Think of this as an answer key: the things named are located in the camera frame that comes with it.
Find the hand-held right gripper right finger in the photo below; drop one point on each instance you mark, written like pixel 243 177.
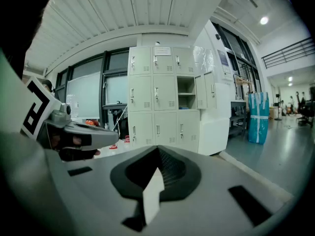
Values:
pixel 221 176

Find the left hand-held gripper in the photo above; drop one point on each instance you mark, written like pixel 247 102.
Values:
pixel 37 107

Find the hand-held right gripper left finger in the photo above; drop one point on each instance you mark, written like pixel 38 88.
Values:
pixel 86 193

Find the white metal locker cabinet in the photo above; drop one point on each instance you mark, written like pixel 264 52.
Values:
pixel 140 129

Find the blue white packet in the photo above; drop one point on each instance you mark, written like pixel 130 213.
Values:
pixel 187 107

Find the open grey cabinet door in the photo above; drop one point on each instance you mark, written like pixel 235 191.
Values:
pixel 209 92

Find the person's left hand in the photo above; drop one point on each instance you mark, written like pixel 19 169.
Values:
pixel 76 154

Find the black table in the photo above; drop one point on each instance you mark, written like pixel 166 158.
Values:
pixel 114 106

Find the white board panel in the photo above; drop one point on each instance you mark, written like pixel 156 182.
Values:
pixel 85 95

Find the blue wrapped package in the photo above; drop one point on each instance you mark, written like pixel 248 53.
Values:
pixel 258 129

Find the black metal rack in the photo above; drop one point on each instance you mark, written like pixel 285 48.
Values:
pixel 237 103

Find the white paper notice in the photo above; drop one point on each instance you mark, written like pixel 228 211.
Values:
pixel 162 51

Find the black office chair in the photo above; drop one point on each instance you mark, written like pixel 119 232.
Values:
pixel 307 112

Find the black balcony railing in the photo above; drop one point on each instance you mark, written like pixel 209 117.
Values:
pixel 264 62

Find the round ceiling lamp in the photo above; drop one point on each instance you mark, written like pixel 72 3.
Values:
pixel 264 20

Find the blue white wall poster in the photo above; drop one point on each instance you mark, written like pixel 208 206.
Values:
pixel 224 63

